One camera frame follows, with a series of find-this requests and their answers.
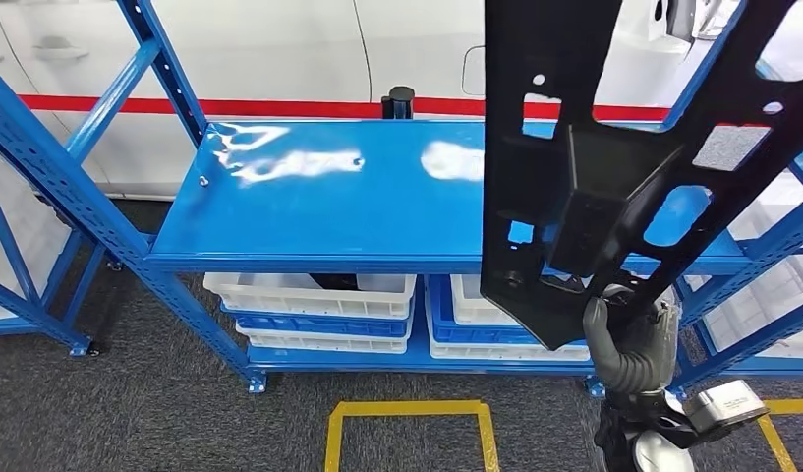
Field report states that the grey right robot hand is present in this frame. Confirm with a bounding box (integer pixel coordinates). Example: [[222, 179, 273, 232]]
[[582, 283, 681, 398]]

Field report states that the black plastic part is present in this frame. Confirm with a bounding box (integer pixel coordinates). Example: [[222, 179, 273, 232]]
[[308, 273, 360, 292]]

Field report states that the yellow floor tape square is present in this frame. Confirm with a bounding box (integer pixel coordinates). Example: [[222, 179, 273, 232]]
[[755, 397, 803, 472]]

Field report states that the white car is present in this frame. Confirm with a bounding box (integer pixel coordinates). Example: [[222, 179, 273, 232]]
[[0, 0, 744, 200]]

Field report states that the black plastic plate bracket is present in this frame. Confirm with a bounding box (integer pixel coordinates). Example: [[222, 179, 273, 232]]
[[480, 0, 803, 353]]

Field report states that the blue plastic crate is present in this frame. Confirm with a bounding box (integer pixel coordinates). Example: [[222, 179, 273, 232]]
[[427, 274, 588, 346], [219, 286, 417, 340]]

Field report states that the white plastic crate stack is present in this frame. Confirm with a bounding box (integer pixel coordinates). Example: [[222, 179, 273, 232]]
[[0, 146, 74, 322], [684, 165, 803, 360]]

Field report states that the red barrier belt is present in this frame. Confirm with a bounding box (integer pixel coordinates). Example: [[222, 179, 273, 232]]
[[17, 93, 672, 123]]

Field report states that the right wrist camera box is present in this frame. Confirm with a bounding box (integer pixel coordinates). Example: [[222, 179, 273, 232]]
[[684, 380, 771, 435]]

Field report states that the black stanchion post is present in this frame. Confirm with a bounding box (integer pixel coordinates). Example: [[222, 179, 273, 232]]
[[381, 86, 417, 121]]

